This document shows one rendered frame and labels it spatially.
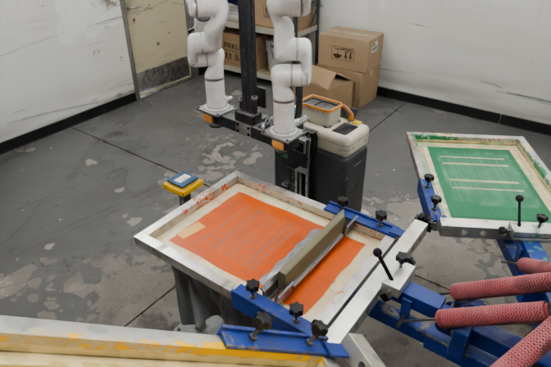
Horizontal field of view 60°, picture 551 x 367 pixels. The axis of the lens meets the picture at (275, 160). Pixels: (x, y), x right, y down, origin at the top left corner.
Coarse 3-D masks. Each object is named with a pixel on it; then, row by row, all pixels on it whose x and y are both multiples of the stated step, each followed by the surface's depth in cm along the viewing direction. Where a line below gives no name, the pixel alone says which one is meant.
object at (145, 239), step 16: (240, 176) 210; (208, 192) 199; (272, 192) 200; (288, 192) 198; (192, 208) 191; (304, 208) 193; (320, 208) 188; (160, 224) 180; (144, 240) 172; (384, 240) 171; (160, 256) 168; (176, 256) 164; (368, 256) 163; (384, 256) 166; (192, 272) 159; (208, 272) 157; (368, 272) 156; (224, 288) 151; (352, 288) 150; (336, 304) 144
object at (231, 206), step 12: (228, 204) 197; (240, 204) 197; (252, 204) 197; (264, 204) 197; (216, 216) 190; (228, 216) 190; (276, 216) 189; (288, 216) 189; (300, 228) 183; (312, 228) 183; (288, 240) 176; (300, 240) 176; (348, 240) 176; (336, 252) 170; (348, 252) 170; (324, 264) 165; (336, 264) 165; (348, 264) 165
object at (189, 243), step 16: (208, 224) 185; (176, 240) 177; (192, 240) 177; (208, 256) 169; (224, 256) 169; (272, 256) 169; (240, 272) 162; (256, 272) 162; (320, 272) 162; (304, 288) 155; (320, 288) 155; (288, 304) 149; (304, 304) 149
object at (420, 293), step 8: (408, 288) 143; (416, 288) 143; (424, 288) 143; (392, 296) 145; (400, 296) 143; (408, 296) 141; (416, 296) 140; (424, 296) 140; (432, 296) 140; (440, 296) 140; (416, 304) 140; (424, 304) 138; (432, 304) 137; (440, 304) 137; (424, 312) 140; (432, 312) 138
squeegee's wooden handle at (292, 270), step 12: (336, 216) 172; (324, 228) 166; (336, 228) 169; (312, 240) 160; (324, 240) 163; (300, 252) 155; (312, 252) 158; (288, 264) 150; (300, 264) 152; (288, 276) 148
